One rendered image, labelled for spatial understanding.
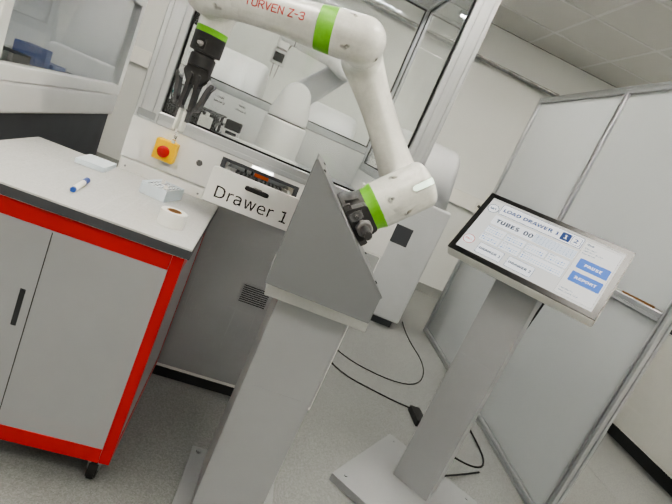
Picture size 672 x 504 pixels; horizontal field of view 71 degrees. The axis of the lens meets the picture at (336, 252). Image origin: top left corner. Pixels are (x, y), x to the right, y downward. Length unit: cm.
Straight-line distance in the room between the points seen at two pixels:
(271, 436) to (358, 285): 53
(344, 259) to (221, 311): 87
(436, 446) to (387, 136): 117
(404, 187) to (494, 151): 415
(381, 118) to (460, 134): 382
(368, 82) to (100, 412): 117
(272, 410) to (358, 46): 99
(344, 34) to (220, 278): 100
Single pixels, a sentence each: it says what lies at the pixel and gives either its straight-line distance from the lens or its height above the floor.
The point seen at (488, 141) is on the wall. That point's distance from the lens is 532.
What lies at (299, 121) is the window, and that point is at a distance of 175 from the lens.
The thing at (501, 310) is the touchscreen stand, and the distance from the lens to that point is 178.
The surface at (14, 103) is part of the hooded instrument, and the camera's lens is 187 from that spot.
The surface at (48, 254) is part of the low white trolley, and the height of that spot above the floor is 63.
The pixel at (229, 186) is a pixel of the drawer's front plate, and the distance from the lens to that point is 147.
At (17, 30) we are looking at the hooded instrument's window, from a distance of 182.
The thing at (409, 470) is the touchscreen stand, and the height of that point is 10.
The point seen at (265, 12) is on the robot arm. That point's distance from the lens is 135.
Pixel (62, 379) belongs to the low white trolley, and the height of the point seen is 31.
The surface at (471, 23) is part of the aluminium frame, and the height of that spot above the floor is 170.
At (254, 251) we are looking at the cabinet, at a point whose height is 64.
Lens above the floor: 113
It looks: 12 degrees down
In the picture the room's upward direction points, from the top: 24 degrees clockwise
